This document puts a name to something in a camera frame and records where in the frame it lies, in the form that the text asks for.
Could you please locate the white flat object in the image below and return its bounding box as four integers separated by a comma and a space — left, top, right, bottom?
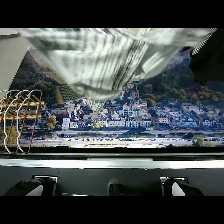
0, 28, 22, 38

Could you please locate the yellow clothes hanger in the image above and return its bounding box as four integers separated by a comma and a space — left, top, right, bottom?
0, 113, 43, 121
0, 101, 46, 109

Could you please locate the black garment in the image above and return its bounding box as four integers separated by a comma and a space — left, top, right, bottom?
189, 28, 224, 86

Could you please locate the striped garment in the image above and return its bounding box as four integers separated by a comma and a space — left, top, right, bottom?
191, 28, 218, 56

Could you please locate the black white striped shirt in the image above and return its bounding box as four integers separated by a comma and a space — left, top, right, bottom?
18, 28, 214, 101

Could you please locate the silver frame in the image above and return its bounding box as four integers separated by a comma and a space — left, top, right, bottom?
0, 152, 224, 197

